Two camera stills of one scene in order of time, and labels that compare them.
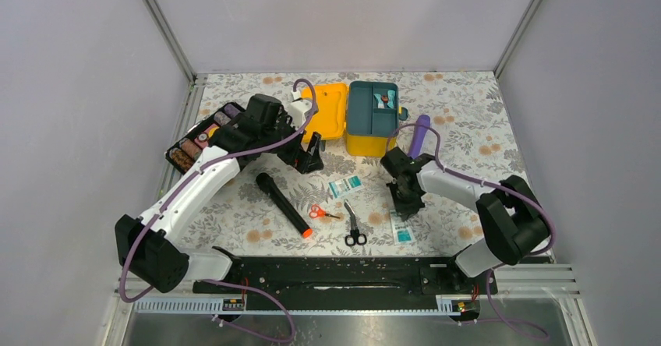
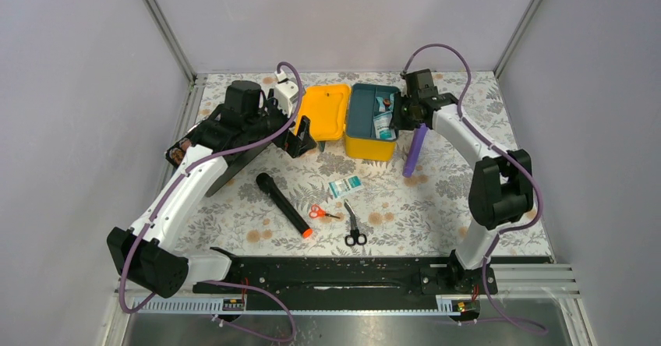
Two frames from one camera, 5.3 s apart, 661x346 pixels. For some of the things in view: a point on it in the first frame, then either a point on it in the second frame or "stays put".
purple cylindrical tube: (420, 135) stays put
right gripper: (405, 210) → (397, 122)
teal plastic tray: (363, 117) stays put
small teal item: (378, 98) stays put
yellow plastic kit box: (330, 123) stays put
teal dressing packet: (403, 234) → (382, 123)
